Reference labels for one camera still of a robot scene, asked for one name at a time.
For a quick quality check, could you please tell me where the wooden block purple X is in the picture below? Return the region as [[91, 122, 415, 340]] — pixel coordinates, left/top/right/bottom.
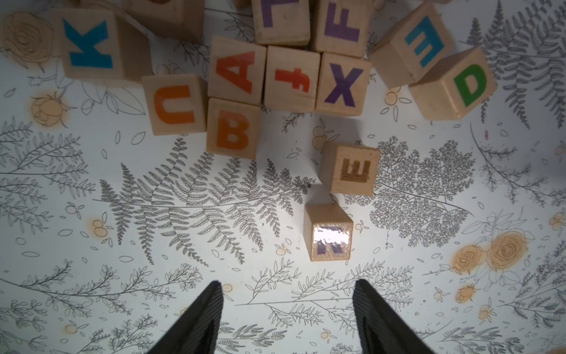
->
[[315, 53, 372, 117]]

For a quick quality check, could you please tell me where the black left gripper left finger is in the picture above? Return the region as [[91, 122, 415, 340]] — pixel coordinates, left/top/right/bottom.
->
[[147, 281, 223, 354]]

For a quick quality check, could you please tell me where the wooden block orange B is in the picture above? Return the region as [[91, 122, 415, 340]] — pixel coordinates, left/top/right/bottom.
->
[[206, 98, 262, 160]]

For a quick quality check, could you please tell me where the wooden block orange U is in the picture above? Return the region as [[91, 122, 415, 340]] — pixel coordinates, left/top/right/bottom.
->
[[142, 74, 209, 136]]

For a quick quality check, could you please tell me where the wooden block blue K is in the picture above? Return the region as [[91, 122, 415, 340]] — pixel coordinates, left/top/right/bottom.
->
[[52, 8, 152, 83]]

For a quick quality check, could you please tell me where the wooden block red A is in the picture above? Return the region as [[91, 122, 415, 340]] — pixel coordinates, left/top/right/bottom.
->
[[208, 36, 267, 106]]

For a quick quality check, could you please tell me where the wooden block red f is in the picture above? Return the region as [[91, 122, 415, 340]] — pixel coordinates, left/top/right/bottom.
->
[[264, 45, 321, 113]]

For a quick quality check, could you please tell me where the wooden block green D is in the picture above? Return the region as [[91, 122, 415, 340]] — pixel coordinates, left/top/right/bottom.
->
[[408, 47, 498, 121]]

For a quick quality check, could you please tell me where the wooden block purple F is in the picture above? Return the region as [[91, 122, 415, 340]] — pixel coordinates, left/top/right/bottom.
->
[[310, 0, 374, 58]]

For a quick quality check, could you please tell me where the wooden block purple L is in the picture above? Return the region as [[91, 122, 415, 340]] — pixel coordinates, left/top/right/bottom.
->
[[251, 0, 310, 47]]

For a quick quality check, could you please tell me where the wooden block teal E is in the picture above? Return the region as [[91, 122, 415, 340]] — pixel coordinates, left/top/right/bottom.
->
[[368, 3, 454, 89]]

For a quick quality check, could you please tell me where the wooden block engraved E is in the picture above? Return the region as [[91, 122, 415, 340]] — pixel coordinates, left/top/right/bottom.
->
[[318, 141, 381, 196]]

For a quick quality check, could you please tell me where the plain wooden block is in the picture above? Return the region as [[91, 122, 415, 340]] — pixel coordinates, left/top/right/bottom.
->
[[121, 0, 205, 44]]

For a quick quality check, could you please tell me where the wooden block purple R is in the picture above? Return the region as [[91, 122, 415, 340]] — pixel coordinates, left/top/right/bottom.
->
[[304, 204, 354, 262]]

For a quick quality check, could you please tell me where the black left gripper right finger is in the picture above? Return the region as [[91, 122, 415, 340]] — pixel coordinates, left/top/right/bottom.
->
[[352, 279, 433, 354]]

